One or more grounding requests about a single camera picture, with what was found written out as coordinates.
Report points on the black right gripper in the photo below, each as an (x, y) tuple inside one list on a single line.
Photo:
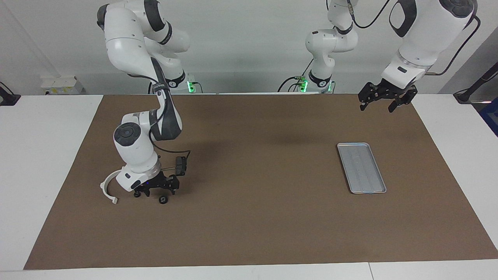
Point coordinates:
[(159, 182)]

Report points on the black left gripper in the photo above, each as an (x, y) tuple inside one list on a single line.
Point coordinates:
[(391, 90)]

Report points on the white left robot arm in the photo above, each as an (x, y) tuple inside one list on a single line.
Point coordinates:
[(424, 39)]

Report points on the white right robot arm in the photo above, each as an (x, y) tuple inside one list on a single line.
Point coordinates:
[(134, 151)]

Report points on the silver metal tray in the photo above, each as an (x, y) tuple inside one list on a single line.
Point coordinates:
[(363, 171)]

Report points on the short dark brake pad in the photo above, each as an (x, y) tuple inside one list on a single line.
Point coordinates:
[(181, 163)]

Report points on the black angled stand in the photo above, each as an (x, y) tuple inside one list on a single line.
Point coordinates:
[(470, 95)]

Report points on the blue crate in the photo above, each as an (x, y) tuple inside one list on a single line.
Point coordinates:
[(491, 116)]

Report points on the brown table mat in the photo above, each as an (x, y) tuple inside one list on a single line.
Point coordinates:
[(272, 217)]

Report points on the white power strip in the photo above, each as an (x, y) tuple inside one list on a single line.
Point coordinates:
[(60, 85)]

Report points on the black stand foot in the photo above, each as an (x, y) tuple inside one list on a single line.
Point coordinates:
[(7, 99)]

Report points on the white semicircular plastic bracket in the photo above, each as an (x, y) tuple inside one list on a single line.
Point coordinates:
[(103, 186)]

